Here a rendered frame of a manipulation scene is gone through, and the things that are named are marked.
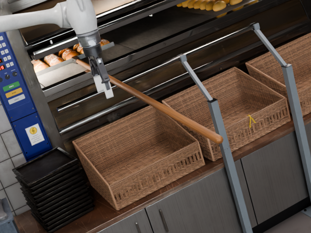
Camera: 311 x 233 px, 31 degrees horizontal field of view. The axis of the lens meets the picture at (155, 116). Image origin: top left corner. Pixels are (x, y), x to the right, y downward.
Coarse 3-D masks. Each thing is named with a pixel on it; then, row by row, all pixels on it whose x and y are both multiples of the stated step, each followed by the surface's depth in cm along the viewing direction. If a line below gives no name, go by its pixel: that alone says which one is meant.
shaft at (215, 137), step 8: (80, 64) 329; (88, 64) 317; (112, 80) 278; (128, 88) 259; (136, 96) 250; (144, 96) 243; (152, 104) 234; (160, 104) 228; (168, 112) 219; (176, 112) 216; (184, 120) 207; (192, 120) 205; (192, 128) 202; (200, 128) 197; (208, 136) 191; (216, 136) 187
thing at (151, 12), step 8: (176, 0) 310; (184, 0) 312; (160, 8) 307; (136, 16) 302; (144, 16) 304; (120, 24) 300; (104, 32) 297; (56, 48) 288; (64, 48) 290; (32, 56) 291; (40, 56) 286
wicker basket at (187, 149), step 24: (120, 120) 325; (144, 120) 331; (168, 120) 321; (96, 144) 320; (120, 144) 325; (144, 144) 330; (168, 144) 336; (192, 144) 296; (96, 168) 320; (120, 168) 325; (144, 168) 286; (168, 168) 293; (192, 168) 299; (120, 192) 300; (144, 192) 292
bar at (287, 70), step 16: (240, 32) 306; (256, 32) 310; (208, 48) 300; (272, 48) 304; (160, 64) 290; (288, 64) 299; (128, 80) 284; (288, 80) 299; (96, 96) 280; (208, 96) 285; (288, 96) 306; (224, 128) 289; (304, 128) 311; (224, 144) 291; (304, 144) 314; (224, 160) 297; (304, 160) 319; (240, 192) 303; (240, 208) 306
